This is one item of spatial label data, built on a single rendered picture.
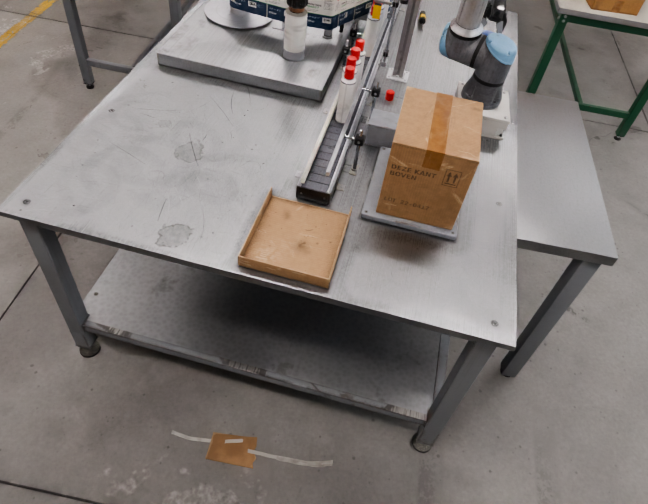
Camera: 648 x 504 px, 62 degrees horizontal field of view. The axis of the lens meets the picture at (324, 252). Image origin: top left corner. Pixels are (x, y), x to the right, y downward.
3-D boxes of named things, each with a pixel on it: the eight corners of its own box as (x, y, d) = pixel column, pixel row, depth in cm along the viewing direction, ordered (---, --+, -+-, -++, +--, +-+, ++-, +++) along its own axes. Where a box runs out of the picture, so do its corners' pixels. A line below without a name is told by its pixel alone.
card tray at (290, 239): (270, 195, 169) (271, 186, 166) (350, 215, 167) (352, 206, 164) (237, 265, 149) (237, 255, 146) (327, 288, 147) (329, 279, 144)
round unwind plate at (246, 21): (219, -8, 248) (219, -10, 247) (283, 6, 245) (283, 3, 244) (193, 21, 228) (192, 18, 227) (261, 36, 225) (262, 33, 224)
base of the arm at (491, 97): (462, 81, 208) (471, 58, 201) (501, 91, 207) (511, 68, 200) (459, 103, 199) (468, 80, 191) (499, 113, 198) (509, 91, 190)
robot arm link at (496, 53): (500, 88, 191) (515, 54, 180) (465, 73, 194) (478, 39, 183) (510, 73, 198) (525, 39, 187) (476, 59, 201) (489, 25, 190)
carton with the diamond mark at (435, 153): (390, 154, 186) (407, 85, 166) (458, 170, 184) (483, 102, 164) (375, 212, 166) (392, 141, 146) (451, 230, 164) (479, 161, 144)
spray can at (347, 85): (337, 114, 193) (344, 62, 178) (350, 117, 193) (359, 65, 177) (333, 122, 190) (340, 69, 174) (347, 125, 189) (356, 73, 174)
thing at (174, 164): (243, -41, 293) (243, -45, 292) (516, 16, 280) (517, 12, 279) (-3, 215, 155) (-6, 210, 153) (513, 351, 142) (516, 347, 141)
